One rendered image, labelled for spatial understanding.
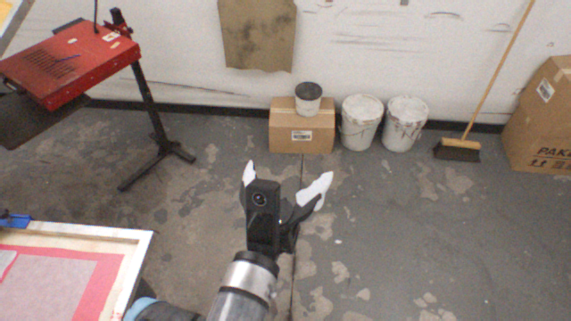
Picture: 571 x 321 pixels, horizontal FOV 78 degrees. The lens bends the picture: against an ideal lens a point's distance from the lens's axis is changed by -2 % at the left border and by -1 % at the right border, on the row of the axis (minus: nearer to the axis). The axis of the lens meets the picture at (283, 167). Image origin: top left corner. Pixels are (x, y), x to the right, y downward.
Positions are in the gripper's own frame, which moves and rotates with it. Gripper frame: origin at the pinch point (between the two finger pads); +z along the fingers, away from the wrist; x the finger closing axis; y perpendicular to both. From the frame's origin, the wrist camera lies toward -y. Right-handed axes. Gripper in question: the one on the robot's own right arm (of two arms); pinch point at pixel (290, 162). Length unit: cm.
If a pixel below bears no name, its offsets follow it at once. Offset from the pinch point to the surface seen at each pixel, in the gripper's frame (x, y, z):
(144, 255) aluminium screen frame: -62, 61, -1
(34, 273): -98, 59, -17
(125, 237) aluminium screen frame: -72, 59, 4
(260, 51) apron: -84, 86, 174
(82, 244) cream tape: -88, 61, -2
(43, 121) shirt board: -150, 53, 49
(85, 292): -76, 62, -18
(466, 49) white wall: 56, 98, 208
